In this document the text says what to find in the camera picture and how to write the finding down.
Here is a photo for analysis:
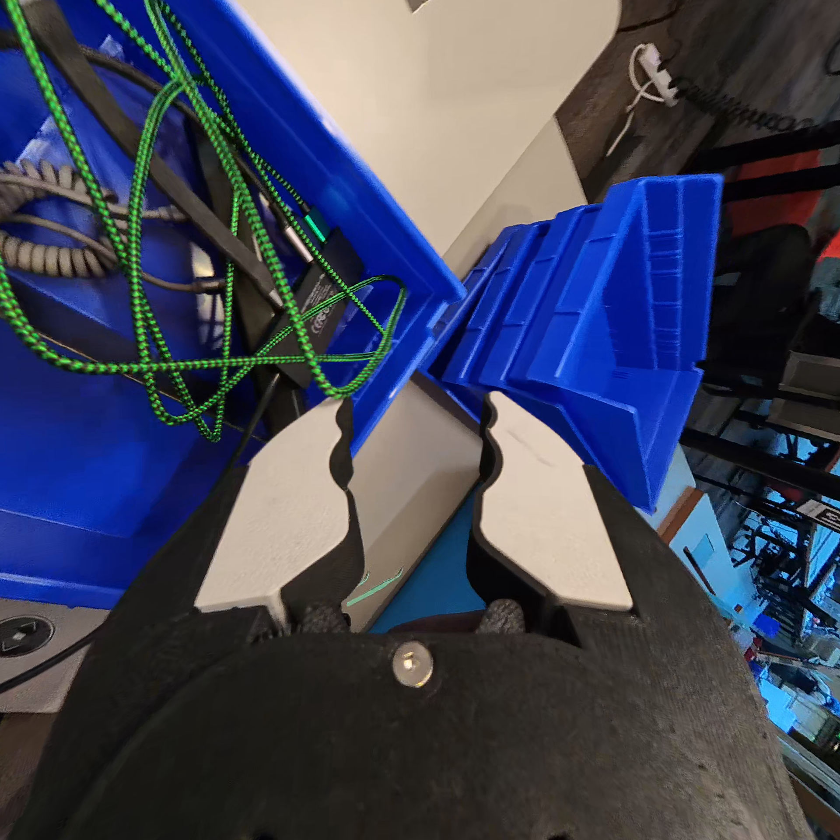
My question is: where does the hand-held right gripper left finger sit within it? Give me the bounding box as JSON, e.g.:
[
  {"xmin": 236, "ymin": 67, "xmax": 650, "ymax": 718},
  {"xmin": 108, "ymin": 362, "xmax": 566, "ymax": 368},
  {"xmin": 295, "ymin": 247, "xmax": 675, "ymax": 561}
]
[{"xmin": 194, "ymin": 395, "xmax": 366, "ymax": 618}]

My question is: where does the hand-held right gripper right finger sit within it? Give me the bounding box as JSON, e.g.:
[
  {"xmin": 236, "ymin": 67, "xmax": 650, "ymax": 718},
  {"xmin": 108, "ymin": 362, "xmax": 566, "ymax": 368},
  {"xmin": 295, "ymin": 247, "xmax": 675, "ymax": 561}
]
[{"xmin": 466, "ymin": 390, "xmax": 634, "ymax": 614}]

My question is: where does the thin black hub cord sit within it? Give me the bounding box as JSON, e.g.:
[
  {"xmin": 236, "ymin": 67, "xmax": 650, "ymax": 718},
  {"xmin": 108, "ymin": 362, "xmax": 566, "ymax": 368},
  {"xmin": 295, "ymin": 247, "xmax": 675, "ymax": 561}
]
[{"xmin": 226, "ymin": 371, "xmax": 284, "ymax": 470}]

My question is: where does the black USB hub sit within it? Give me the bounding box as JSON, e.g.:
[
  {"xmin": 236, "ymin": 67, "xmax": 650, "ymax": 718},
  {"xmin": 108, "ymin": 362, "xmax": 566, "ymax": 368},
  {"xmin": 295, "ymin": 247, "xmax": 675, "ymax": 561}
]
[{"xmin": 281, "ymin": 230, "xmax": 366, "ymax": 395}]

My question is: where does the green braided cable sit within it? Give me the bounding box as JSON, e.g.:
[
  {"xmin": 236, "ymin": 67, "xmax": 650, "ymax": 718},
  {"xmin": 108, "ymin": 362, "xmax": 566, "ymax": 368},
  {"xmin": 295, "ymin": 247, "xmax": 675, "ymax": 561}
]
[{"xmin": 0, "ymin": 0, "xmax": 409, "ymax": 444}]

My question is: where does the black round desk grommet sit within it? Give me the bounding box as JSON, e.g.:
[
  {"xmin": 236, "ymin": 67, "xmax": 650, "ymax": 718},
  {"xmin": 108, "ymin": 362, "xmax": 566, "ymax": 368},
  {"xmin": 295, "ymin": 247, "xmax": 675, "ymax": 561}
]
[{"xmin": 0, "ymin": 616, "xmax": 55, "ymax": 658}]

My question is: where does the grey desk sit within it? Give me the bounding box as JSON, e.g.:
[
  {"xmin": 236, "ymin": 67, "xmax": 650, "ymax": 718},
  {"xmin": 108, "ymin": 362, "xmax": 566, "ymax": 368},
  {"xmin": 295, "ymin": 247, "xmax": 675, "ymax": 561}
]
[{"xmin": 0, "ymin": 0, "xmax": 623, "ymax": 716}]

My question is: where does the white power strip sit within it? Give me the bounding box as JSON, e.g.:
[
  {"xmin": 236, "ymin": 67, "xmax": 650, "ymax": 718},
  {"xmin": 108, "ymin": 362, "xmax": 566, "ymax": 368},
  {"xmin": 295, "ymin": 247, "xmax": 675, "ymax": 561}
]
[{"xmin": 626, "ymin": 42, "xmax": 681, "ymax": 109}]

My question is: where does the thin black cable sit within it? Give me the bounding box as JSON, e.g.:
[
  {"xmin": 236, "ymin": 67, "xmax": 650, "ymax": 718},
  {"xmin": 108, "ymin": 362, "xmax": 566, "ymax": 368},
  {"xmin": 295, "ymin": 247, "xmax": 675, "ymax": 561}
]
[{"xmin": 0, "ymin": 638, "xmax": 96, "ymax": 695}]

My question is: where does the grey coiled cable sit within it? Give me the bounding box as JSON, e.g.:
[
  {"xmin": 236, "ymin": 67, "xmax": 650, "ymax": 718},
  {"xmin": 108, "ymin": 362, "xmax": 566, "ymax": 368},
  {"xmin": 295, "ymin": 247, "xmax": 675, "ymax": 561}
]
[{"xmin": 0, "ymin": 161, "xmax": 198, "ymax": 280}]

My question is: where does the black coiled cable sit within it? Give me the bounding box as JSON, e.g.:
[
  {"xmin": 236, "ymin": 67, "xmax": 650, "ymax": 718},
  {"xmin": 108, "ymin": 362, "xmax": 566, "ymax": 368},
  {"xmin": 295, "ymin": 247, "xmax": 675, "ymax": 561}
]
[{"xmin": 669, "ymin": 73, "xmax": 818, "ymax": 135}]

